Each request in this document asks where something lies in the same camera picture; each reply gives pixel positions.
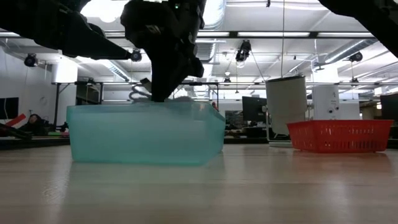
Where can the white boxy machine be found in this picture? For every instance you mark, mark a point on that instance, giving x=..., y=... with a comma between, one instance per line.
x=325, y=102

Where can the black round ceiling spotlight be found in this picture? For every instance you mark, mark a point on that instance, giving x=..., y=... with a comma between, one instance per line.
x=356, y=56
x=136, y=55
x=30, y=60

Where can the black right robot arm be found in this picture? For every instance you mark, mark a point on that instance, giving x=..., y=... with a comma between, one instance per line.
x=373, y=15

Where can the translucent teal plastic bin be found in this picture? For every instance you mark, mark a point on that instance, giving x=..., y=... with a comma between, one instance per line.
x=146, y=137

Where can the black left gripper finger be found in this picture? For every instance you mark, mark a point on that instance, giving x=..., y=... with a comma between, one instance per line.
x=93, y=43

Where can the person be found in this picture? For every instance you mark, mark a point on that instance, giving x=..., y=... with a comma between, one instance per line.
x=34, y=121

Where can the black computer monitor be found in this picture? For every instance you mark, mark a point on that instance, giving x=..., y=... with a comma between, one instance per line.
x=390, y=107
x=253, y=109
x=9, y=108

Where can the red mesh plastic basket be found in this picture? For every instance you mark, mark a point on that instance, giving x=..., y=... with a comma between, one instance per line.
x=339, y=137

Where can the black metal rack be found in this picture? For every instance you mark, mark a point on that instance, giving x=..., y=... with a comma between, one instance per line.
x=90, y=93

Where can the black hanging camera device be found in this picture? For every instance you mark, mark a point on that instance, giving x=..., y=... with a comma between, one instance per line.
x=243, y=51

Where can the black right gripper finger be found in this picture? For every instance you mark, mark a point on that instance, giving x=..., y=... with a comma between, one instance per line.
x=164, y=81

